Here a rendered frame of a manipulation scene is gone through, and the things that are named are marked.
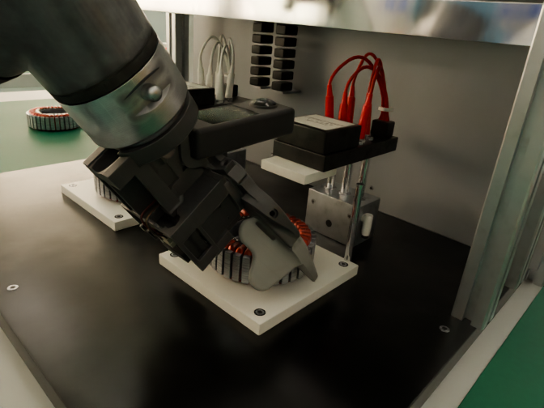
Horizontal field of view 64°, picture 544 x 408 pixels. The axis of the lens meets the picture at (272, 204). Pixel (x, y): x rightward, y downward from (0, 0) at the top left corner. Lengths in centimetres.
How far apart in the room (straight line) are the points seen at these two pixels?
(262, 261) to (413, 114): 32
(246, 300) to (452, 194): 32
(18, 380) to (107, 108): 23
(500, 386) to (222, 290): 25
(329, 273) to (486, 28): 26
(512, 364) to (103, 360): 35
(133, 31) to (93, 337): 24
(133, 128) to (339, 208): 31
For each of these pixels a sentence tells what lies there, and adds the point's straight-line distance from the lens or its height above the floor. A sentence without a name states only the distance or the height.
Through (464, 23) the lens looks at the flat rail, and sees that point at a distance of 41.
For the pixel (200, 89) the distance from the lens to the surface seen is 62.
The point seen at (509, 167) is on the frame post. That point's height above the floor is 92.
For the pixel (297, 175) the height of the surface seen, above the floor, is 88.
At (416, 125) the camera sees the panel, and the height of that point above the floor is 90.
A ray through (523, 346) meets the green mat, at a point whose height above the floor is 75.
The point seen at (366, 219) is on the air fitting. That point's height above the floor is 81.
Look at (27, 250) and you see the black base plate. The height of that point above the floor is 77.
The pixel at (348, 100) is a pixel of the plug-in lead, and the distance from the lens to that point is 53.
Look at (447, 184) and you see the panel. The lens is 60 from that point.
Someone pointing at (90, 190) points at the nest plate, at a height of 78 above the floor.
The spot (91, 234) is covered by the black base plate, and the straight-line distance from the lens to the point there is 54.
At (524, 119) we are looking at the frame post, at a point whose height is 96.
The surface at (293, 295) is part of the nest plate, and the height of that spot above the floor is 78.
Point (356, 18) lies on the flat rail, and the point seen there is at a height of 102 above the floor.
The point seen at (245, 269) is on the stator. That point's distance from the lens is 40.
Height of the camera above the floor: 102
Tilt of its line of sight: 23 degrees down
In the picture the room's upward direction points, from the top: 5 degrees clockwise
